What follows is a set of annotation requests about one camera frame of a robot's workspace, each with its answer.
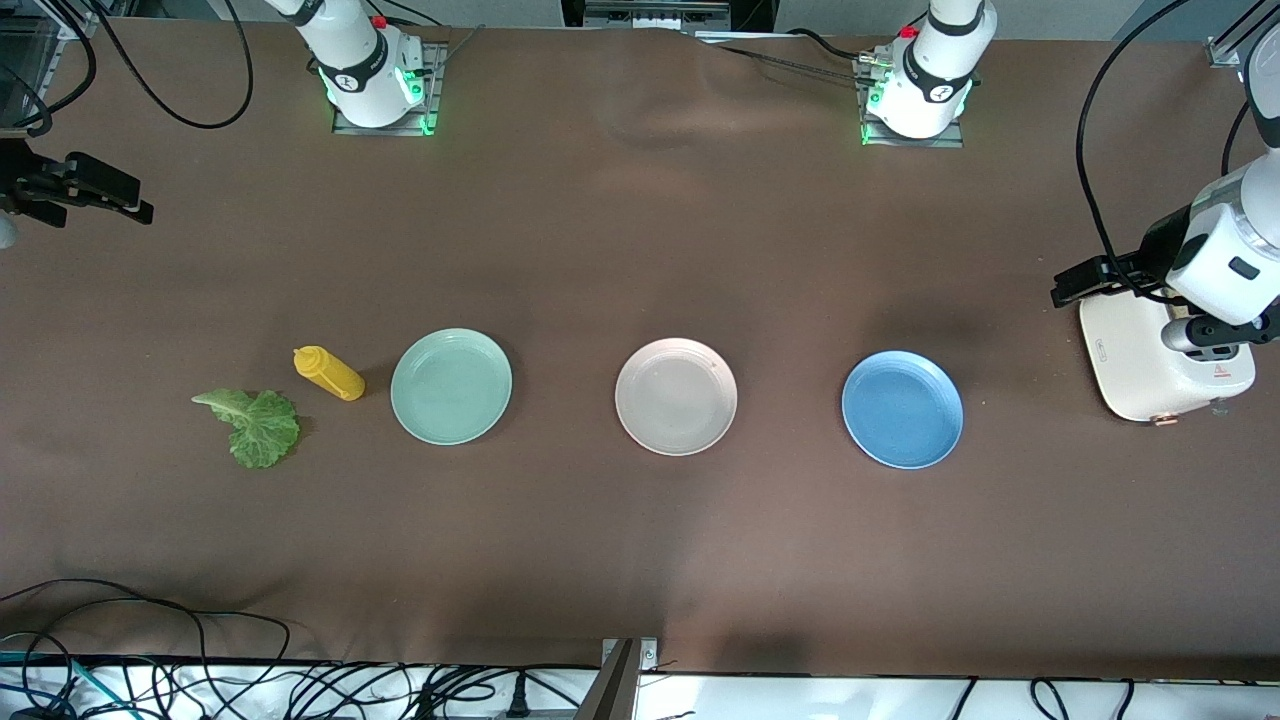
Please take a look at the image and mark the green lettuce leaf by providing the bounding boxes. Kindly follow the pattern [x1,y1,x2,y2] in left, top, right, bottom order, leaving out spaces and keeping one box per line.
[190,388,302,470]

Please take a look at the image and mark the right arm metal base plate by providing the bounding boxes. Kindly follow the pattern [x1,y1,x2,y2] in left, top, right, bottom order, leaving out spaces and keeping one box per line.
[332,42,443,136]

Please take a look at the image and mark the aluminium frame profile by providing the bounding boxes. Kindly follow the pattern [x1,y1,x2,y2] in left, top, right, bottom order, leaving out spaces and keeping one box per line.
[1205,0,1280,69]

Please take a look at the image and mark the yellow mustard squeeze bottle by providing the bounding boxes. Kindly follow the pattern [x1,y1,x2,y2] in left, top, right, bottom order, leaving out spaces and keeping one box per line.
[292,345,367,403]

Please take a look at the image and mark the black rack cable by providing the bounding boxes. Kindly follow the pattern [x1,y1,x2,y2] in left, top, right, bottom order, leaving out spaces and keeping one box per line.
[0,0,101,141]

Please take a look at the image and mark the beige plate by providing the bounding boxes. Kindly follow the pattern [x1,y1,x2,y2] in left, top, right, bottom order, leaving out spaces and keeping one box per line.
[613,337,739,458]

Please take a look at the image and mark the teal floor cable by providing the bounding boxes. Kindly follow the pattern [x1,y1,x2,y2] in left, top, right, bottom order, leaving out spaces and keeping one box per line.
[0,650,111,716]

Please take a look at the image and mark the grey metal bracket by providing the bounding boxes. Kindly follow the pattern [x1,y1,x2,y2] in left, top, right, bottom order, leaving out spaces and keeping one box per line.
[598,636,661,720]

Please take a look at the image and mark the cream white toaster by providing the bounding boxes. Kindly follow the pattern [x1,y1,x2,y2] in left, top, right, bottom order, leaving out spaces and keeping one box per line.
[1078,290,1257,426]

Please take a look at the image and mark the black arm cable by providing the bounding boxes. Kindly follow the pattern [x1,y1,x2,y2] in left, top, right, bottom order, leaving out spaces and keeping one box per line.
[88,0,257,131]
[1075,0,1256,306]

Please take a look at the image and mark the blue plate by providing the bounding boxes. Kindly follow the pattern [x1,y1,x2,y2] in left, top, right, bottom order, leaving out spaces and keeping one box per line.
[840,349,966,471]

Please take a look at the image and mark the metal equipment rack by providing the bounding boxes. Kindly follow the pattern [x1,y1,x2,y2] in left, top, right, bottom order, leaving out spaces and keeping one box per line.
[0,0,101,136]

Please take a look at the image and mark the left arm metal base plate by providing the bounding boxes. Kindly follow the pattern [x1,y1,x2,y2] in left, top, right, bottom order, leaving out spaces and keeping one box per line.
[858,50,966,149]

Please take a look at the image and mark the mint green plate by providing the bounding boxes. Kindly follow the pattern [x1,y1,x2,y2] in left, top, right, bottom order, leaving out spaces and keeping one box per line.
[389,327,514,447]

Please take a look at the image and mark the black electronics box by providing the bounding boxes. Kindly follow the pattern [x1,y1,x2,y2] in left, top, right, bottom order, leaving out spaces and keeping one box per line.
[560,0,781,36]

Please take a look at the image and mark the black braided cable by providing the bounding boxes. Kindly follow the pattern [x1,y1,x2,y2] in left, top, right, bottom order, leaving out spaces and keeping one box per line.
[715,42,871,83]

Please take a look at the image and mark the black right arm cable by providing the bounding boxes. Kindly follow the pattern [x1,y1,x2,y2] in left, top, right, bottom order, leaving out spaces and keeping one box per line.
[88,0,257,131]

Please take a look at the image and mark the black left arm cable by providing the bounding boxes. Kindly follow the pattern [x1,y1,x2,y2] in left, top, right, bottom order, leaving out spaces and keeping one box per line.
[1075,0,1256,306]

